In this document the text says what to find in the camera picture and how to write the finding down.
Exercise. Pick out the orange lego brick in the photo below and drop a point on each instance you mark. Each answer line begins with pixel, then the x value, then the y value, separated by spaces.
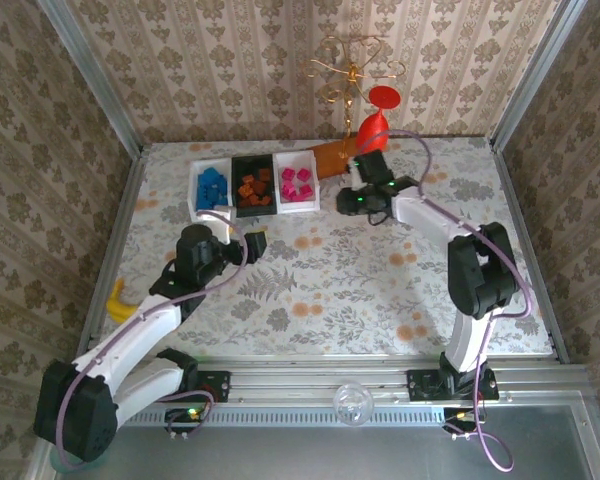
pixel 259 187
pixel 249 178
pixel 242 201
pixel 265 175
pixel 245 190
pixel 254 200
pixel 265 200

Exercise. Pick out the blue lego brick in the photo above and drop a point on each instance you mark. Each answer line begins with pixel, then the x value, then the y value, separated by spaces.
pixel 221 200
pixel 221 186
pixel 210 175
pixel 212 192
pixel 201 192
pixel 205 204

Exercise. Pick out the pink lego brick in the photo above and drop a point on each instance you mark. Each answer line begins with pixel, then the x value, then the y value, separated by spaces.
pixel 288 190
pixel 303 174
pixel 287 174
pixel 296 197
pixel 305 190

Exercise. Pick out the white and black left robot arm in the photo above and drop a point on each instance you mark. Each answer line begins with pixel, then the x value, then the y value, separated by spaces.
pixel 145 325

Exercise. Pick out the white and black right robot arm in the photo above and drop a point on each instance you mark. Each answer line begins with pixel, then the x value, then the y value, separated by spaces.
pixel 420 210

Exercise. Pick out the black plastic bin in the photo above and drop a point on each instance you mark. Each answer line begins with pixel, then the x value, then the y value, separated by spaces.
pixel 250 211

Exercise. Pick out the white plastic bin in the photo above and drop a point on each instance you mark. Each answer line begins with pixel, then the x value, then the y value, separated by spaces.
pixel 295 208
pixel 205 215

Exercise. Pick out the red wine glass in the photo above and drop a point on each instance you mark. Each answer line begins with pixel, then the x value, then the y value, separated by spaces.
pixel 375 130

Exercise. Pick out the floral patterned tablecloth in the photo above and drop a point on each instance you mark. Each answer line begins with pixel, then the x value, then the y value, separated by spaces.
pixel 280 325

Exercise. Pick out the yellow toy banana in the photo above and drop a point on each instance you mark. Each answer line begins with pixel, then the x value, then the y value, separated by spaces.
pixel 120 307

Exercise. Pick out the small black circuit board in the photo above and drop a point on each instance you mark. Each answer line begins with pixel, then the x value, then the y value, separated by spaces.
pixel 180 415
pixel 457 416

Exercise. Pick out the clear glass ball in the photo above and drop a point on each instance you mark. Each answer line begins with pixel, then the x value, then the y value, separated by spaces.
pixel 352 405

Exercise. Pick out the gray metal sheet shelf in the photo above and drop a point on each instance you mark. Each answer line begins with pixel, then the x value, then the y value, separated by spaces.
pixel 280 455

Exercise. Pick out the aluminium side rail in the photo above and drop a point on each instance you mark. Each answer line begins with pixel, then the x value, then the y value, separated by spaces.
pixel 114 250
pixel 521 225

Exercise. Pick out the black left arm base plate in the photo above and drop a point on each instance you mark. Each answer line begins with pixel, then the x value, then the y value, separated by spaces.
pixel 220 385

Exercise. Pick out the aluminium frame rail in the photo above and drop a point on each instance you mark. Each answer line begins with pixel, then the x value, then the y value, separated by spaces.
pixel 305 380

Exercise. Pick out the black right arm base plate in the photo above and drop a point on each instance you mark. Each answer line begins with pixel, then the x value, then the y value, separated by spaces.
pixel 420 385

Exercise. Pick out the aluminium corner post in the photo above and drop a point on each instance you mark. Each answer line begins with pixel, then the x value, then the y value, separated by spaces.
pixel 536 75
pixel 92 75

